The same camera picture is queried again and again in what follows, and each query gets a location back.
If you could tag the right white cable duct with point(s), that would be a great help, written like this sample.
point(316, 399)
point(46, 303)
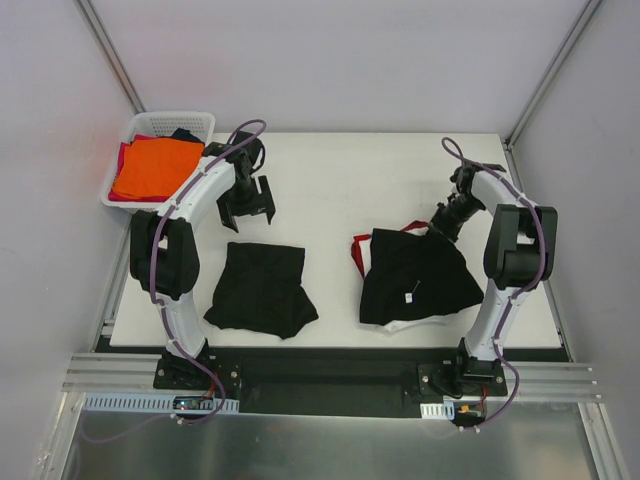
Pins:
point(444, 410)

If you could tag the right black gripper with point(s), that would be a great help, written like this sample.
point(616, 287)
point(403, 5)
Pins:
point(441, 226)

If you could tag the white cable duct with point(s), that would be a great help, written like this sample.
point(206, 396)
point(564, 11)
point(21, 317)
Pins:
point(444, 410)
point(158, 403)

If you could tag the left aluminium corner post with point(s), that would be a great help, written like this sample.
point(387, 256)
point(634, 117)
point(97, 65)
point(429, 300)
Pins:
point(110, 54)

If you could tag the navy t shirt in basket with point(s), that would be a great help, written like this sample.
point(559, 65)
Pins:
point(185, 135)

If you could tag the left white cable duct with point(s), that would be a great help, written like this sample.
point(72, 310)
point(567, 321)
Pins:
point(158, 403)

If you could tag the aluminium corner post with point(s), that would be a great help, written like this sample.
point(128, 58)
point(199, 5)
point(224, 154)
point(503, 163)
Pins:
point(574, 34)
point(110, 54)

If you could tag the black t shirt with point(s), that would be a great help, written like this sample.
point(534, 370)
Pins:
point(260, 290)
point(415, 277)

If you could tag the orange t shirt in basket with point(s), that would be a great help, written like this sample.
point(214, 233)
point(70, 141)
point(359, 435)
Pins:
point(168, 164)

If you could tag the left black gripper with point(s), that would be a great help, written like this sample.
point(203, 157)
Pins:
point(247, 205)

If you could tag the right aluminium corner post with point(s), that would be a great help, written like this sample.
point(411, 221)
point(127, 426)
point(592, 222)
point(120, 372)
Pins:
point(574, 34)

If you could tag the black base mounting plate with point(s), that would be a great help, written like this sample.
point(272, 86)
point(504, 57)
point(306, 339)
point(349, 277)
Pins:
point(351, 382)

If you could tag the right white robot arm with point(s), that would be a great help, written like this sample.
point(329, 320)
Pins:
point(518, 255)

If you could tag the white plastic laundry basket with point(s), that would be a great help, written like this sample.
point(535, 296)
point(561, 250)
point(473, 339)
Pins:
point(157, 124)

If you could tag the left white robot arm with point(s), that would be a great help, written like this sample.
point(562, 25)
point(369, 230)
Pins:
point(163, 252)

